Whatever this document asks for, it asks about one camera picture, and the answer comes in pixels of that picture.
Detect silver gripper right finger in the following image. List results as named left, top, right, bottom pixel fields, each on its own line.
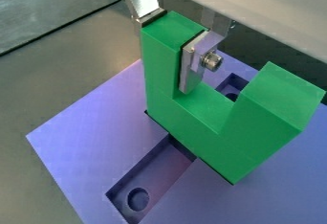
left=179, top=8, right=233, bottom=94

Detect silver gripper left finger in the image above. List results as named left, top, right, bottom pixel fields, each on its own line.
left=125, top=0, right=166, bottom=35

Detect green U-shaped block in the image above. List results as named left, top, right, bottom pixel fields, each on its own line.
left=141, top=11, right=325, bottom=184

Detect purple board with cross slot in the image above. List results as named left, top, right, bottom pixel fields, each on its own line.
left=27, top=62, right=327, bottom=224

